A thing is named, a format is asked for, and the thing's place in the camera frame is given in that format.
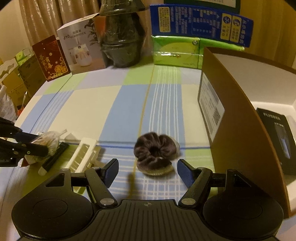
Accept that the bag of cotton swabs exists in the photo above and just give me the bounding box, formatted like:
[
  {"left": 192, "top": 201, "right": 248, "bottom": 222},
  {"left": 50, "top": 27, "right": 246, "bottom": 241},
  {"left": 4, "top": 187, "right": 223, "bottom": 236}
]
[{"left": 22, "top": 129, "right": 67, "bottom": 167}]

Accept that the cream white hair claw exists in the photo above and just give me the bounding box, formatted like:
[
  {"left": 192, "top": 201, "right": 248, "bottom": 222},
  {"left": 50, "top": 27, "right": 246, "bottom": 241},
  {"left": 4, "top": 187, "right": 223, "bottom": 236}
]
[{"left": 65, "top": 138, "right": 101, "bottom": 173}]

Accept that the dark velvet scrunchie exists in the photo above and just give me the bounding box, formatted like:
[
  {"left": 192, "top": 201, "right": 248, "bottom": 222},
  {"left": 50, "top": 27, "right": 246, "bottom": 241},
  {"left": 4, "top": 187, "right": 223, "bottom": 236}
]
[{"left": 133, "top": 132, "right": 180, "bottom": 176}]

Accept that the black Flyco shaver box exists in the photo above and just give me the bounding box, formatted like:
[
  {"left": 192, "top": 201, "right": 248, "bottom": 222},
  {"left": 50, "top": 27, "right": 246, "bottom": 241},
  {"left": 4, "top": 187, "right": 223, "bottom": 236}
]
[{"left": 256, "top": 108, "right": 295, "bottom": 175}]

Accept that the brown cardboard carton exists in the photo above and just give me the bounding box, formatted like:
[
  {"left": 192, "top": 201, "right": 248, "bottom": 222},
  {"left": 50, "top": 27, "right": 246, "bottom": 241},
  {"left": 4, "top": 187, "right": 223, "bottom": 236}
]
[{"left": 18, "top": 55, "right": 46, "bottom": 97}]

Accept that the white scalloped paper box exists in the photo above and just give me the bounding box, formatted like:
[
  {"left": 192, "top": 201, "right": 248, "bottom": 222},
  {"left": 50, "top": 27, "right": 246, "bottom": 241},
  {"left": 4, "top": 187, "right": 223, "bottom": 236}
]
[{"left": 0, "top": 58, "right": 19, "bottom": 82}]

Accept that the checkered tablecloth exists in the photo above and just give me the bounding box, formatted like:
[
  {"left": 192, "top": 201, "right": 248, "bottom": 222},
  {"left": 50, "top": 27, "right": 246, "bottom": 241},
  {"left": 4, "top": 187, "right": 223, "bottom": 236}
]
[{"left": 0, "top": 63, "right": 223, "bottom": 239}]

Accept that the red gift envelope box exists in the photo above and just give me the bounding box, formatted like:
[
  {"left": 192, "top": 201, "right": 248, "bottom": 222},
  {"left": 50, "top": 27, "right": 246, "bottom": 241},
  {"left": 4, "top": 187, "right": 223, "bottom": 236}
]
[{"left": 32, "top": 35, "right": 70, "bottom": 82}]

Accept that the brown cardboard storage box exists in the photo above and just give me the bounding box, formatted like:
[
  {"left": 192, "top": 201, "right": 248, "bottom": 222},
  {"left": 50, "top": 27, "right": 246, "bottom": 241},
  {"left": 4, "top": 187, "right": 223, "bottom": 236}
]
[{"left": 198, "top": 47, "right": 295, "bottom": 217}]

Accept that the white humidifier box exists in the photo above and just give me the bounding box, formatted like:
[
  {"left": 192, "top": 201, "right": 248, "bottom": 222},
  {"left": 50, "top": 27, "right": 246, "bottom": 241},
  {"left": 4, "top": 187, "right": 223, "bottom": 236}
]
[{"left": 57, "top": 14, "right": 108, "bottom": 74}]

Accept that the left green tissue pack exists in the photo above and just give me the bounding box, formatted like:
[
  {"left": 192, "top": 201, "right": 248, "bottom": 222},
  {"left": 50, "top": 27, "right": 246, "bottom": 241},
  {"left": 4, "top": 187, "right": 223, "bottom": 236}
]
[{"left": 152, "top": 36, "right": 200, "bottom": 69}]

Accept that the green tissue pack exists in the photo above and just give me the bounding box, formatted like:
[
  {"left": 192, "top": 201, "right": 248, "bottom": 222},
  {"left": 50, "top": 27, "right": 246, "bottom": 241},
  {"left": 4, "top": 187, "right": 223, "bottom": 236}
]
[
  {"left": 198, "top": 38, "right": 245, "bottom": 69},
  {"left": 152, "top": 36, "right": 200, "bottom": 69}
]

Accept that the right green tissue pack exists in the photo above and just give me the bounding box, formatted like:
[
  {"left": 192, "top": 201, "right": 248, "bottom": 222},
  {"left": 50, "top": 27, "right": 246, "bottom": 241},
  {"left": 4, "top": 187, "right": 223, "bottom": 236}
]
[{"left": 198, "top": 38, "right": 245, "bottom": 69}]

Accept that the dark green plastic jar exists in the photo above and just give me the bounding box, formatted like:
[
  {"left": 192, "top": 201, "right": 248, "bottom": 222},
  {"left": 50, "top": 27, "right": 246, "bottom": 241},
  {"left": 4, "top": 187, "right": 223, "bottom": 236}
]
[{"left": 99, "top": 0, "right": 145, "bottom": 68}]

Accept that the blue product box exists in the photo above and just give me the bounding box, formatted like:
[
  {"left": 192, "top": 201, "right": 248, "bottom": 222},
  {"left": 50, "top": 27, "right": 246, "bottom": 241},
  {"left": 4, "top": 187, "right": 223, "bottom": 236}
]
[{"left": 149, "top": 4, "right": 253, "bottom": 48}]

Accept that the green white product box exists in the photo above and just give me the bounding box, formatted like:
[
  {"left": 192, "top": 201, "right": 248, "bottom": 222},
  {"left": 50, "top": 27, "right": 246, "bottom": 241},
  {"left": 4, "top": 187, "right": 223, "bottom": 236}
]
[{"left": 164, "top": 0, "right": 241, "bottom": 14}]

